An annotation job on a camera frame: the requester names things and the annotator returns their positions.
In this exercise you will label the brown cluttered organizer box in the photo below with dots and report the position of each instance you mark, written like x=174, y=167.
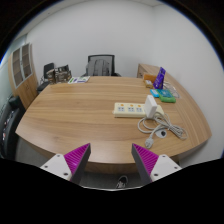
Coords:
x=60, y=74

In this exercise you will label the small brown box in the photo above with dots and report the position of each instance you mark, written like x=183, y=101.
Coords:
x=148, y=84

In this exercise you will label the cream power strip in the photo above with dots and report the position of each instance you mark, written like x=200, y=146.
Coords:
x=128, y=109

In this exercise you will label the green and white pamphlet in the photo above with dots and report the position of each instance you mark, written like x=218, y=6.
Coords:
x=79, y=79

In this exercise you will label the teal printed card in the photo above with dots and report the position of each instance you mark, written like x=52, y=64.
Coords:
x=164, y=93

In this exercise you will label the black mesh office chair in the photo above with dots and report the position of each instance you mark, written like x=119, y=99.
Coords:
x=113, y=60

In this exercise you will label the green folded cloth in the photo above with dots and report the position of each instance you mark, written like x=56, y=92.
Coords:
x=167, y=99

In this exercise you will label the large black padded chair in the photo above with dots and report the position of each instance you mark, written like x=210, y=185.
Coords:
x=10, y=123

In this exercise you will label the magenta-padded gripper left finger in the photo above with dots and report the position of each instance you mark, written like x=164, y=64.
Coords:
x=76, y=160

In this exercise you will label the small black chair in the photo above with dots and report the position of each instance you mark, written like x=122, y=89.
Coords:
x=48, y=68

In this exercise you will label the white charger block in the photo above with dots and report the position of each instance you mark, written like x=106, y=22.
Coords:
x=151, y=106

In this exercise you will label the grey backpack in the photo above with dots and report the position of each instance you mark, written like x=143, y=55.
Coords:
x=97, y=67

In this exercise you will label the small blue packet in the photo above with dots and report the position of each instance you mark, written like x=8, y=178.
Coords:
x=154, y=93

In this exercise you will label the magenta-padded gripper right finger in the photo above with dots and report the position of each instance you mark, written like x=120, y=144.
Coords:
x=146, y=160

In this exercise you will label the orange box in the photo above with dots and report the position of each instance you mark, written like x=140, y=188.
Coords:
x=149, y=77

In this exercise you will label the white round table grommet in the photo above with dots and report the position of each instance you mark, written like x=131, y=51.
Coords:
x=162, y=133

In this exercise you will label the wooden glass-door cabinet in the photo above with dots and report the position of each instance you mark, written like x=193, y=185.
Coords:
x=28, y=86

